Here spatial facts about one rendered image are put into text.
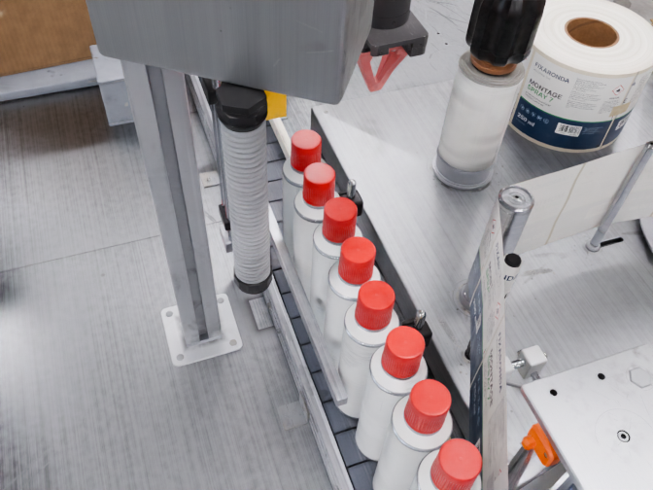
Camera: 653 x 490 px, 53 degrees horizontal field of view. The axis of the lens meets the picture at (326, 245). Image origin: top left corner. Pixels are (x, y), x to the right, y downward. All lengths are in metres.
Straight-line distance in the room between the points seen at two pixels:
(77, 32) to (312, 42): 0.85
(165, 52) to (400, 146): 0.62
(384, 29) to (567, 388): 0.41
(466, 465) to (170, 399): 0.41
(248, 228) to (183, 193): 0.14
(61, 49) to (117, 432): 0.69
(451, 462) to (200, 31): 0.35
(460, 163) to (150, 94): 0.51
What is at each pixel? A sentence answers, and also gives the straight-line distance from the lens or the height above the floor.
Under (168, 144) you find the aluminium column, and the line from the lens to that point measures 0.60.
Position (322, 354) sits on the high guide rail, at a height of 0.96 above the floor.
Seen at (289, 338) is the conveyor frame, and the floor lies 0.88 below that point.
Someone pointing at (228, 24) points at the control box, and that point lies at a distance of 0.42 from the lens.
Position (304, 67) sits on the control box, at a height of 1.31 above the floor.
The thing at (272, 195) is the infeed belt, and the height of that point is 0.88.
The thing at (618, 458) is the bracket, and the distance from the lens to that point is 0.49.
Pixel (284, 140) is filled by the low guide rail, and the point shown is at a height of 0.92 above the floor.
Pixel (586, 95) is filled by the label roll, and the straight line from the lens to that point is 1.02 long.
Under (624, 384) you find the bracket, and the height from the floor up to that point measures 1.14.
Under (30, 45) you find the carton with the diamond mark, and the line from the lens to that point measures 1.24.
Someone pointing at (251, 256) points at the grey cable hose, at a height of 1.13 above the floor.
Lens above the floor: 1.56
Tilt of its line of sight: 51 degrees down
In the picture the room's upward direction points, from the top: 4 degrees clockwise
